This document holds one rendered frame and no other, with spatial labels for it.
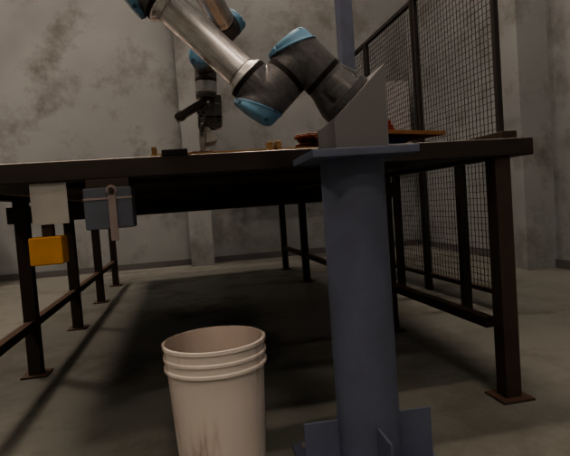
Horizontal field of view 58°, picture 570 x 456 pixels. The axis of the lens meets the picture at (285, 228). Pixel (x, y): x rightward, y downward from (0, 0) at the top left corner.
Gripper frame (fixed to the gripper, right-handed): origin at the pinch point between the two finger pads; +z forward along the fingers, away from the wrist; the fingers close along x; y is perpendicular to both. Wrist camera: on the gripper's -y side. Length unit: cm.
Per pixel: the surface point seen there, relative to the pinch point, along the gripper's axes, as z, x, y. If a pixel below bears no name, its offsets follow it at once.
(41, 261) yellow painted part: 33, -26, -47
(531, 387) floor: 88, -16, 118
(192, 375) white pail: 64, -45, -6
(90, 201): 16.7, -25.8, -32.8
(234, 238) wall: 62, 525, 62
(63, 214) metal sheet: 20, -23, -41
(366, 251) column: 31, -59, 39
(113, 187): 12.9, -26.4, -26.4
